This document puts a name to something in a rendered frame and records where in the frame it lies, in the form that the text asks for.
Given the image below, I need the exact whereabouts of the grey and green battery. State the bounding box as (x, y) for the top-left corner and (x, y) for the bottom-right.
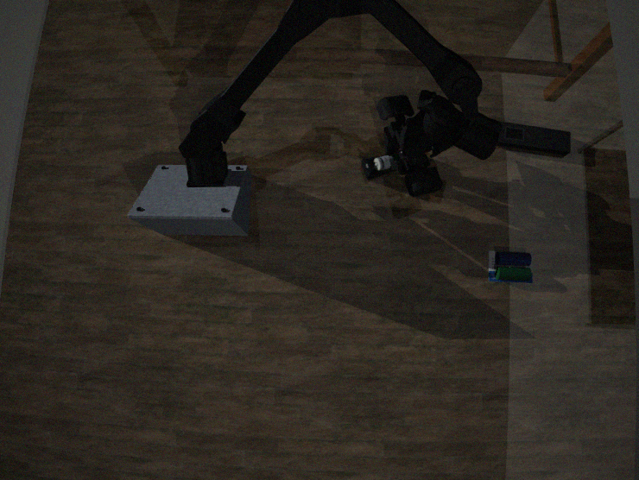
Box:
(373, 152), (407, 171)

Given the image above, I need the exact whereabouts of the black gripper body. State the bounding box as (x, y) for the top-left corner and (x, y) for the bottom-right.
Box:
(376, 95), (445, 197)

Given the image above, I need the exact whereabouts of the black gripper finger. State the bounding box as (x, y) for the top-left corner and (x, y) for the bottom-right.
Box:
(383, 126), (400, 155)
(389, 158), (411, 175)

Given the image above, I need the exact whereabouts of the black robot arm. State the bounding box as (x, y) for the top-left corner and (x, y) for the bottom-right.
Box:
(178, 0), (503, 187)

